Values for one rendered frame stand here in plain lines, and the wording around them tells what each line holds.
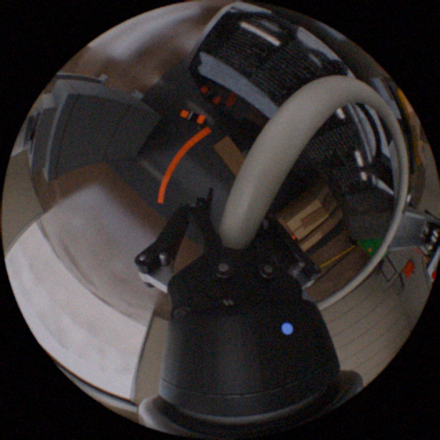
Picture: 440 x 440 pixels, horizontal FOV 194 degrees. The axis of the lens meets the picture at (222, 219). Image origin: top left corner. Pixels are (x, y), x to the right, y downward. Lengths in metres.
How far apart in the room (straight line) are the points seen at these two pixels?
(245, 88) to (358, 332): 5.14
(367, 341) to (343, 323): 1.20
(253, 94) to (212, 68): 0.16
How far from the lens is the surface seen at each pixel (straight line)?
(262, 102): 0.44
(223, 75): 0.48
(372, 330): 5.07
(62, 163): 0.79
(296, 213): 1.06
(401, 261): 3.14
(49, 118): 0.71
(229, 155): 0.87
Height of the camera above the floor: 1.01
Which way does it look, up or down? 61 degrees down
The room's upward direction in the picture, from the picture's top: 176 degrees counter-clockwise
